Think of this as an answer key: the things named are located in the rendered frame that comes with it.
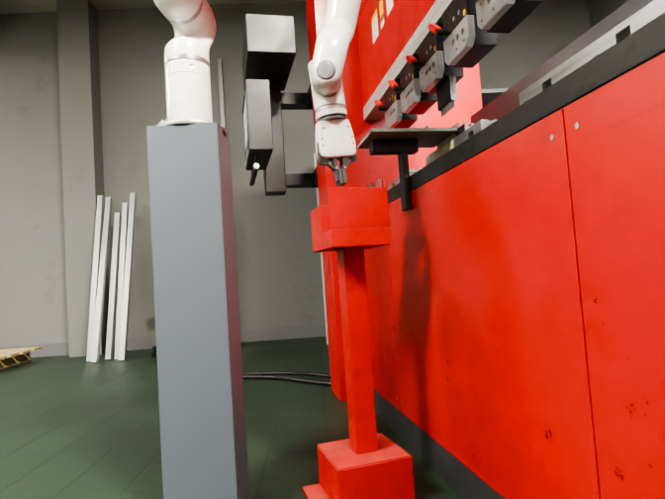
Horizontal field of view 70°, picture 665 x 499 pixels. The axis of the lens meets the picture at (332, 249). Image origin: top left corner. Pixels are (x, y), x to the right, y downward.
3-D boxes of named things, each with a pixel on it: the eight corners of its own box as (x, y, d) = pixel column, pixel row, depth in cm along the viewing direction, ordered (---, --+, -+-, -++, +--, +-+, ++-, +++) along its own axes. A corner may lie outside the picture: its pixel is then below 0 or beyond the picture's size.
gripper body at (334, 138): (344, 121, 132) (351, 160, 131) (310, 123, 129) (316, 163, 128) (353, 111, 124) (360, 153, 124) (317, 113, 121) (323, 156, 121)
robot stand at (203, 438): (164, 531, 115) (145, 126, 121) (184, 496, 133) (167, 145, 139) (238, 524, 116) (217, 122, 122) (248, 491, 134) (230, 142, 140)
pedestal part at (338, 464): (302, 490, 132) (299, 447, 133) (385, 474, 139) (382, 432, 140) (321, 525, 113) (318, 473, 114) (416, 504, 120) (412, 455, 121)
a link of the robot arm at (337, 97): (346, 100, 121) (345, 112, 131) (338, 49, 122) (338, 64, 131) (314, 105, 121) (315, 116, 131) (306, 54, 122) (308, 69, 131)
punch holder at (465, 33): (444, 67, 140) (440, 14, 141) (472, 68, 141) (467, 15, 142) (468, 43, 125) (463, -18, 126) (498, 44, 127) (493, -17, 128)
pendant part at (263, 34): (249, 196, 287) (241, 58, 291) (291, 195, 292) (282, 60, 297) (254, 178, 237) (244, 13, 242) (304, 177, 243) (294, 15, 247)
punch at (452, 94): (438, 117, 155) (435, 88, 155) (444, 117, 155) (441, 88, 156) (451, 106, 145) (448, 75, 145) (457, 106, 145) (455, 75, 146)
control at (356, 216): (313, 252, 138) (309, 190, 139) (364, 249, 143) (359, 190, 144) (332, 247, 119) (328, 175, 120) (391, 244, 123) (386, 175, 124)
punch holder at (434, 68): (421, 94, 160) (417, 47, 160) (444, 94, 161) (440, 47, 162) (438, 75, 145) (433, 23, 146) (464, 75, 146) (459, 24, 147)
